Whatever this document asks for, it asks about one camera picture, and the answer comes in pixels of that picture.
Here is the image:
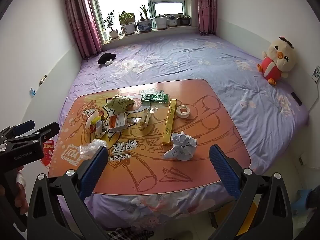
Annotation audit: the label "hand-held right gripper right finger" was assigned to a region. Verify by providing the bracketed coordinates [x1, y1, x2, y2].
[209, 144, 293, 240]

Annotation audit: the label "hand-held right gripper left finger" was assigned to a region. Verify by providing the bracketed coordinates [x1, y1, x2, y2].
[26, 146, 112, 240]

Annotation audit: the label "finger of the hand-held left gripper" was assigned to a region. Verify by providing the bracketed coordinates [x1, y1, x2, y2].
[7, 122, 60, 147]
[0, 120, 35, 140]

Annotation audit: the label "clear plastic bag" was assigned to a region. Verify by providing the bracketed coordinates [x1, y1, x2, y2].
[79, 139, 108, 159]

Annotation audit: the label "yellow and white wrapper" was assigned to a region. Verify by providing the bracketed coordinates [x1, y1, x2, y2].
[86, 114, 109, 139]

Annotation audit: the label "yellow plastic basin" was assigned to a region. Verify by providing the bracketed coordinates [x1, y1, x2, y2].
[209, 200, 258, 235]

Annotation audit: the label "white paper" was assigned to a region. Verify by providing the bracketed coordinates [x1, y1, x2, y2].
[163, 131, 198, 162]

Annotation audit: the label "orange and white box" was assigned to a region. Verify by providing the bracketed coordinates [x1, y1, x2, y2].
[107, 112, 129, 132]

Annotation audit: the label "clear plastic wrapper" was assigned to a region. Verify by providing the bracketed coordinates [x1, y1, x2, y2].
[126, 116, 140, 127]

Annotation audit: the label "beige green packet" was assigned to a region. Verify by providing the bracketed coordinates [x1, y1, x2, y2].
[104, 95, 135, 113]

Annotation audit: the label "small beige box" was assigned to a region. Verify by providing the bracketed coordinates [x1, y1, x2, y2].
[139, 110, 152, 128]

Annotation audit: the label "cream tape roll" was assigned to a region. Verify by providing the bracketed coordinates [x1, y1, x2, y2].
[176, 104, 192, 119]

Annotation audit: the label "long yellow box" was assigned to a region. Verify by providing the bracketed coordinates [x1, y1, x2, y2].
[162, 99, 178, 146]

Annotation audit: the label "green foil packet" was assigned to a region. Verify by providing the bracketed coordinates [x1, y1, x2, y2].
[141, 93, 169, 104]

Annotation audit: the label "person's left hand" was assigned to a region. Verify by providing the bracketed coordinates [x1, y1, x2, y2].
[12, 171, 29, 215]

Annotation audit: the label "orange printed folding table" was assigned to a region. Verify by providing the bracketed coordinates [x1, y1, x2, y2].
[48, 79, 251, 195]

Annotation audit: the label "plaid pants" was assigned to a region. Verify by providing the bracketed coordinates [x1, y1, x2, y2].
[107, 230, 155, 240]

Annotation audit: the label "blue plastic stool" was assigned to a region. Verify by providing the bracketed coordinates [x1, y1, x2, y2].
[291, 190, 311, 215]

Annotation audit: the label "black phone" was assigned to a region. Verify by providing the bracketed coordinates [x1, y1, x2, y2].
[290, 92, 303, 106]

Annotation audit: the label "pink curtain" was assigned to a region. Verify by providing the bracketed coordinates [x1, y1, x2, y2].
[195, 0, 217, 35]
[62, 0, 103, 60]

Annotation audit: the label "purple floral bedsheet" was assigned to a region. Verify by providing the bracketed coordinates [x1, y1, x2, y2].
[57, 34, 310, 230]

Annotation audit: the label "chick plush toy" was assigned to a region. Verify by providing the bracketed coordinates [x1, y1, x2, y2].
[257, 36, 298, 86]

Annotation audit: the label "row of potted plants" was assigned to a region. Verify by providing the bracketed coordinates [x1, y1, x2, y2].
[102, 4, 192, 40]

